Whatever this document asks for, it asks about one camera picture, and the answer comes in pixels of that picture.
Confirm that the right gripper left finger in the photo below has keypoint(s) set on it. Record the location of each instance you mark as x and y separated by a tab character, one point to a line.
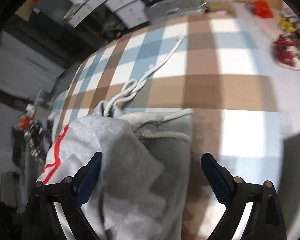
86	179

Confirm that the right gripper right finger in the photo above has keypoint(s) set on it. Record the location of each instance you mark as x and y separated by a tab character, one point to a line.
223	184

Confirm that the grey hoodie with red print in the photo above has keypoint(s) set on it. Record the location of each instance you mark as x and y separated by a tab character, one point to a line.
141	190

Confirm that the plaid bed sheet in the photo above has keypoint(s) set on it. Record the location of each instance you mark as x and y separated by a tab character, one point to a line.
215	68

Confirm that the red high-top sneaker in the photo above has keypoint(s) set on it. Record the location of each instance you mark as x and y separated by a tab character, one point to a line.
286	52

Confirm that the black cabinet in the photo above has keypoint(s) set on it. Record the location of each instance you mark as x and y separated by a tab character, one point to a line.
48	32

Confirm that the yellow sneakers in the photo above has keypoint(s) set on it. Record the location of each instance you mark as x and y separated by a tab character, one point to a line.
287	26

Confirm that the brown cardboard box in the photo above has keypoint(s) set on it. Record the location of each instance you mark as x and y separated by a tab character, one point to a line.
25	11

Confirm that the orange plastic bag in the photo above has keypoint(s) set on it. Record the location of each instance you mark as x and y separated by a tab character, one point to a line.
262	9

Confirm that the stack of white boxes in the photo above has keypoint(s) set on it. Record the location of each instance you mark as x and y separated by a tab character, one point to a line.
130	12

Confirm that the silver ribbed suitcase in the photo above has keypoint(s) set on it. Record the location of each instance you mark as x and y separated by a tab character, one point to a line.
168	9

